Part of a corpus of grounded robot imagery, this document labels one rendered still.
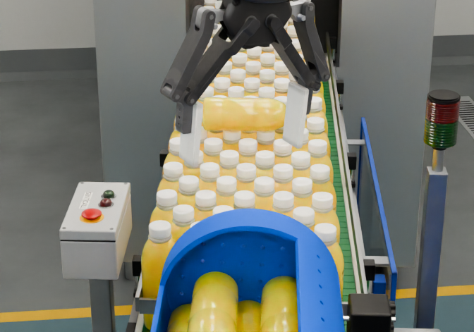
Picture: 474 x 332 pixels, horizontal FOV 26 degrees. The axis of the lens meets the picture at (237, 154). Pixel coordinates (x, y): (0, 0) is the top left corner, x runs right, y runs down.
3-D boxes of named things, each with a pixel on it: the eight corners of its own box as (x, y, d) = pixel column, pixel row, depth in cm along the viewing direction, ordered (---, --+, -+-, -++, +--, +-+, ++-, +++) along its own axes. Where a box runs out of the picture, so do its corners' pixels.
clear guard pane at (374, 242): (378, 473, 217) (392, 275, 197) (353, 280, 288) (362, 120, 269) (381, 473, 217) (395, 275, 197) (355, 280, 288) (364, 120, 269)
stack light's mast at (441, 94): (423, 176, 200) (429, 100, 194) (419, 163, 206) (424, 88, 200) (456, 177, 200) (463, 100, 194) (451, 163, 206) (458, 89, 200)
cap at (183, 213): (193, 223, 185) (192, 215, 185) (171, 223, 186) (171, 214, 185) (195, 213, 189) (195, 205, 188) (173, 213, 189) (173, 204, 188)
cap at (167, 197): (164, 196, 196) (164, 187, 195) (181, 201, 194) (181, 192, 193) (152, 204, 193) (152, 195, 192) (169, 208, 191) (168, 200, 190)
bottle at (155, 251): (185, 314, 192) (183, 225, 184) (178, 335, 185) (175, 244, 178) (148, 311, 193) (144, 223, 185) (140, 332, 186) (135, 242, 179)
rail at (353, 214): (364, 316, 182) (365, 301, 181) (325, 40, 329) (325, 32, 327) (368, 316, 182) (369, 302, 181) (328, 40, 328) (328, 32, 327)
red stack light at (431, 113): (427, 124, 196) (429, 105, 194) (422, 111, 202) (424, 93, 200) (460, 125, 196) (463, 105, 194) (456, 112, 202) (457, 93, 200)
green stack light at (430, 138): (425, 148, 198) (427, 124, 196) (421, 135, 204) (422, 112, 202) (458, 149, 198) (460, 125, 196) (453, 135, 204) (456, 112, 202)
